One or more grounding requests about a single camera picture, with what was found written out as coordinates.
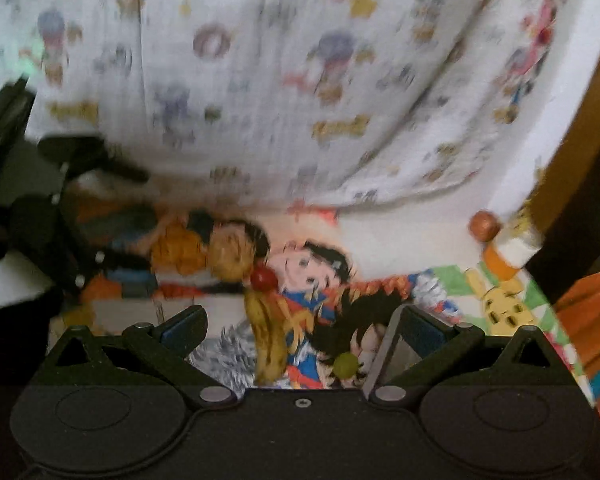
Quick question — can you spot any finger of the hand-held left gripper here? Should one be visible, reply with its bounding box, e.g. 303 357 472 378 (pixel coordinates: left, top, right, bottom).
37 134 150 183
7 194 111 301

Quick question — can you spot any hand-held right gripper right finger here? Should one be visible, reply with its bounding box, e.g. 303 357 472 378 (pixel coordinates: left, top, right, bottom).
368 305 561 406

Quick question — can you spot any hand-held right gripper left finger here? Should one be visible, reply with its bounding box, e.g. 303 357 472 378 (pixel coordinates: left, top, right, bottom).
47 305 238 407

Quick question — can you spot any brown spotted banana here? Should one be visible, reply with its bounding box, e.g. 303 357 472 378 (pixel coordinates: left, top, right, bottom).
245 285 292 387

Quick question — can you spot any large green grape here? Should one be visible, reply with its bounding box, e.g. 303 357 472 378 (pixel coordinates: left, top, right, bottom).
331 351 360 379

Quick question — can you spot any small cherry tomato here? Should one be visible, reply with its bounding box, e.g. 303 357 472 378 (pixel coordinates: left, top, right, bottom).
250 266 277 292

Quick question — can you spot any yellow cartoon animals drawing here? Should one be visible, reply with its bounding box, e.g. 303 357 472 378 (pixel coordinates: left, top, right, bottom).
410 260 593 401

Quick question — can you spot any orange and white jar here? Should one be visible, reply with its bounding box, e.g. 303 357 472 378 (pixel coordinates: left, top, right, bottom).
482 220 543 281

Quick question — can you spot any small red-brown round ornament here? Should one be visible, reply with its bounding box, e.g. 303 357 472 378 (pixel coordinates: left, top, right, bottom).
469 211 501 242

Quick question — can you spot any orange drawing of two boys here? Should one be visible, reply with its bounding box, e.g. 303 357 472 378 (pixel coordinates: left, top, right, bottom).
55 195 361 341

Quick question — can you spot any white cartoon printed blanket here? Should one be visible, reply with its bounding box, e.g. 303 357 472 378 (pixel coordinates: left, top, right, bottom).
0 0 576 211

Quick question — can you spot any wall poster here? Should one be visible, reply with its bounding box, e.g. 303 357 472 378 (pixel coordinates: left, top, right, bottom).
552 267 600 403

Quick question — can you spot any brown wooden door frame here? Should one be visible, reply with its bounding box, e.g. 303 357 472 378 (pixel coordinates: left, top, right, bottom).
525 45 600 281

